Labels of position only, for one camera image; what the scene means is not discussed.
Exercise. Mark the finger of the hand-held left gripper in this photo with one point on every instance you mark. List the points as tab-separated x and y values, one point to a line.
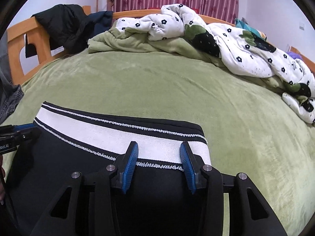
23	127
29	135

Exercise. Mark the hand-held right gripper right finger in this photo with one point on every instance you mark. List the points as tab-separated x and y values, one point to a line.
188	167

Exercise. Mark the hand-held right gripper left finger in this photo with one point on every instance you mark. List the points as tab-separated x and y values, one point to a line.
129	167

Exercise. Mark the black pants with white waistband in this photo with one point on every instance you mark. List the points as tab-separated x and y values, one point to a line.
73	172

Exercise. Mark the grey cloth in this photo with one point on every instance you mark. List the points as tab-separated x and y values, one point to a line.
8	98

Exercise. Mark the green fleece bed sheet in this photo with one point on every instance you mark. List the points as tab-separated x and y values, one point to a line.
160	91

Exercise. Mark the black jacket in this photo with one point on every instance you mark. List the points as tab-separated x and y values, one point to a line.
64	27

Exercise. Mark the white floral quilt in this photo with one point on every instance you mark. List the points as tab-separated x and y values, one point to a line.
246	59

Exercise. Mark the navy garment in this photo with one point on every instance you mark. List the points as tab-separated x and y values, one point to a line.
101	21

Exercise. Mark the wooden coat rack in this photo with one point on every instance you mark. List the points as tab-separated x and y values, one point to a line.
104	1

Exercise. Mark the teal patterned pillow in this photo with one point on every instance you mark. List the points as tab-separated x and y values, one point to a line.
248	27

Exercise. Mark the purple cloth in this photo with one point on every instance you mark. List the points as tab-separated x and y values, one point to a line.
294	55

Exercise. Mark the wooden bed frame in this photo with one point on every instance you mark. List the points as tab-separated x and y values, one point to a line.
17	54

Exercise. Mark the white wall outlet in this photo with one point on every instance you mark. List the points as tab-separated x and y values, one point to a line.
302	25

